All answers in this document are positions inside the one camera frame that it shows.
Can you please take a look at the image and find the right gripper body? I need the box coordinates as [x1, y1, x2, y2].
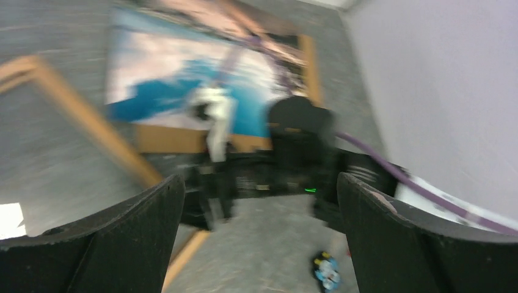
[179, 151, 340, 231]

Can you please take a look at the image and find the brown cardboard backing board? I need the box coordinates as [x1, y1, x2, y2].
[134, 34, 323, 154]

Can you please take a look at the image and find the wooden picture frame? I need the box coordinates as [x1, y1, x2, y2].
[1, 56, 208, 292]

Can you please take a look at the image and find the blue owl sticker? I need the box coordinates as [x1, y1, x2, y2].
[313, 251, 341, 293]

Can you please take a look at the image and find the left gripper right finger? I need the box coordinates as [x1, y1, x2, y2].
[337, 173, 517, 293]

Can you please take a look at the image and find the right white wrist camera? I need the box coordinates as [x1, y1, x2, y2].
[188, 85, 237, 163]

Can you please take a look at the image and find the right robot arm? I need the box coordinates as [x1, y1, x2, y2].
[187, 96, 517, 234]

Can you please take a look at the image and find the landscape photo print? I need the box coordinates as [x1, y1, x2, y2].
[106, 1, 307, 137]

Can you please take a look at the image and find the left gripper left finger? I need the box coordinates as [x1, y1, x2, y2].
[1, 175, 185, 292]

